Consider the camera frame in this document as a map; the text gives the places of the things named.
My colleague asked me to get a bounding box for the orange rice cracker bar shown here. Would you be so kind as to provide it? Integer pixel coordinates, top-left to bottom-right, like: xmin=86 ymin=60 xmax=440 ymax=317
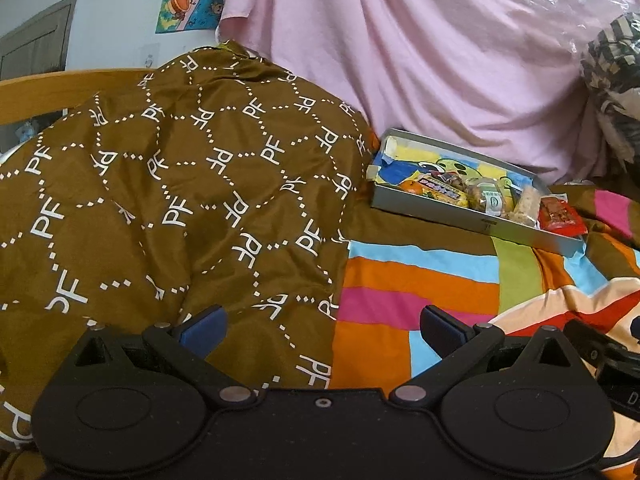
xmin=509 ymin=185 xmax=541 ymax=228

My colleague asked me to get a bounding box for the yellow green biscuit packet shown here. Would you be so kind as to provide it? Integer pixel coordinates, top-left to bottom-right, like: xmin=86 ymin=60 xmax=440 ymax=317
xmin=416 ymin=177 xmax=469 ymax=208

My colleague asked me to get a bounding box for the red dried tofu packet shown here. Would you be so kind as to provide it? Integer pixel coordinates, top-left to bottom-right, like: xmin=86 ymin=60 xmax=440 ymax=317
xmin=538 ymin=196 xmax=588 ymax=237

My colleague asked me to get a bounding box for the orange mandarin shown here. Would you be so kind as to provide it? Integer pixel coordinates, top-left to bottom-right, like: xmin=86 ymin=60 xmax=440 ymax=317
xmin=399 ymin=179 xmax=428 ymax=196

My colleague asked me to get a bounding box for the red nut snack packet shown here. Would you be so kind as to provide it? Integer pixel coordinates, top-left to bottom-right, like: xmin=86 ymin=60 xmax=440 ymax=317
xmin=431 ymin=171 xmax=466 ymax=192

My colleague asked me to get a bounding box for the colourful cartoon blanket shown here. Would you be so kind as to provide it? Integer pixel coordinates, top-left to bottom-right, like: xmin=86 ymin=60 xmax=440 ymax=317
xmin=328 ymin=181 xmax=640 ymax=480

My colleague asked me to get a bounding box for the bread roll packet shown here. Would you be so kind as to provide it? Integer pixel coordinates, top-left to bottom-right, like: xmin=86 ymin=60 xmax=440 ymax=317
xmin=466 ymin=178 xmax=506 ymax=217

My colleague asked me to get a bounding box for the brown PF pillow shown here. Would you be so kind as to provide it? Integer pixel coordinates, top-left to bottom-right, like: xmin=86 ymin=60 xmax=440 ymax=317
xmin=1 ymin=42 xmax=378 ymax=479

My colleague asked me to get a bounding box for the grey tray with cartoon liner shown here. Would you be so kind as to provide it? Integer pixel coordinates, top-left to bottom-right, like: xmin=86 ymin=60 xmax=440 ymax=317
xmin=367 ymin=129 xmax=585 ymax=257

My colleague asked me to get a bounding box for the pink sheet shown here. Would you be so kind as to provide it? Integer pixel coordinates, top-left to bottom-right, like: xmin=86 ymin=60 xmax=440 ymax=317
xmin=217 ymin=0 xmax=640 ymax=187

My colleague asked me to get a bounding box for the plastic bag of clothes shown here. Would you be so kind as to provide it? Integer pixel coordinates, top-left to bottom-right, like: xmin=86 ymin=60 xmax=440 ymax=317
xmin=580 ymin=12 xmax=639 ymax=169

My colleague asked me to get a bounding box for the grey door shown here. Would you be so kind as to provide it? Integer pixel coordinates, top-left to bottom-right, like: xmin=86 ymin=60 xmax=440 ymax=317
xmin=1 ymin=0 xmax=77 ymax=80

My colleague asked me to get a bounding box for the white wall socket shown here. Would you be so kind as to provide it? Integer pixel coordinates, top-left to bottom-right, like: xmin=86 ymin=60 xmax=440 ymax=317
xmin=140 ymin=44 xmax=160 ymax=68

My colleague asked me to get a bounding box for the wooden bed frame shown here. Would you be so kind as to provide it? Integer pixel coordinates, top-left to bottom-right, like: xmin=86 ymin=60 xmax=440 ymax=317
xmin=0 ymin=68 xmax=153 ymax=125

